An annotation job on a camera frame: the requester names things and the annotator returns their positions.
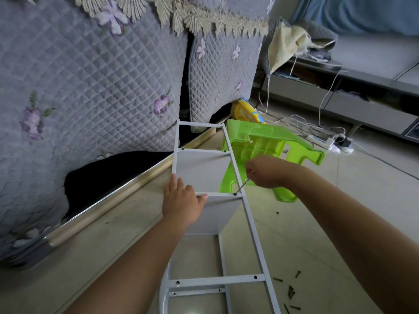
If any person's left hand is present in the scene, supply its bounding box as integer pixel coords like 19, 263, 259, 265
161, 173, 209, 233

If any person's right hand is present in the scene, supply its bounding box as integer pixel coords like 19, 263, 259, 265
245, 155, 302, 190

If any white wooden board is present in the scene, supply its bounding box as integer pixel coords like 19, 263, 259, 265
173, 147, 230, 194
183, 192, 244, 237

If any white metal frame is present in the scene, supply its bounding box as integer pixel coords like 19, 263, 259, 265
159, 119, 282, 314
167, 233, 233, 314

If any person's right forearm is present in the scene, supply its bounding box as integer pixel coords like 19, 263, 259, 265
288, 163, 419, 314

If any person's left forearm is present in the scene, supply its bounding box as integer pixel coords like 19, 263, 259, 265
65, 219, 191, 314

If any green plastic stool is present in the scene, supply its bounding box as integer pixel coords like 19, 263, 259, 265
219, 119, 326, 203

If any long white power strip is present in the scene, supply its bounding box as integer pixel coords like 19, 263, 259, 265
306, 132, 342, 154

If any yellow plastic basket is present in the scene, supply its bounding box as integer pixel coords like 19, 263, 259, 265
230, 98, 267, 124

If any white power strip with plugs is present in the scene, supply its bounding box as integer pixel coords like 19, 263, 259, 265
337, 135, 356, 155

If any grey marble TV cabinet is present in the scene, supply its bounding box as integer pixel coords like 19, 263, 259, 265
262, 32, 419, 143

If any pile of black screws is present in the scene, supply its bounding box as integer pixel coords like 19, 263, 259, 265
271, 270, 303, 314

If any pile of pale cloth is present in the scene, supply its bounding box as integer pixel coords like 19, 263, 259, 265
267, 19, 338, 76

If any grey textured furniture cover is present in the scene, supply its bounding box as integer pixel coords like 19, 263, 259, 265
0, 0, 272, 262

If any blue cloth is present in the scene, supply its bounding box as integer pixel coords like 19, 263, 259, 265
291, 0, 419, 37

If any tangle of white cables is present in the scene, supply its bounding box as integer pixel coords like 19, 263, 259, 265
258, 52, 357, 154

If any chrome metal base rail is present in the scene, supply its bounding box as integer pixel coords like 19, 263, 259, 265
0, 124, 220, 269

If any long dark cable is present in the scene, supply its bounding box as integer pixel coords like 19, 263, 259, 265
354, 147, 419, 181

